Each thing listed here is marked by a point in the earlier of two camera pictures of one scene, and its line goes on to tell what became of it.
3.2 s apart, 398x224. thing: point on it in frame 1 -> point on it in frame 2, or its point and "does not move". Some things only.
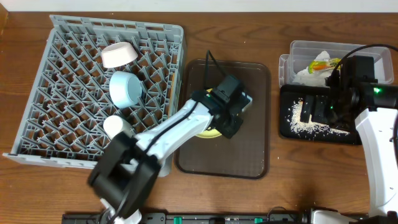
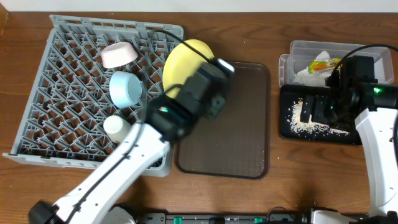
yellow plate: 210,134 -> 181,62
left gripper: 230,123 -> 216,104
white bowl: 117,54 does not move
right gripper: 319,102 does not move
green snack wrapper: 323,65 does not move
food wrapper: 317,79 does not move
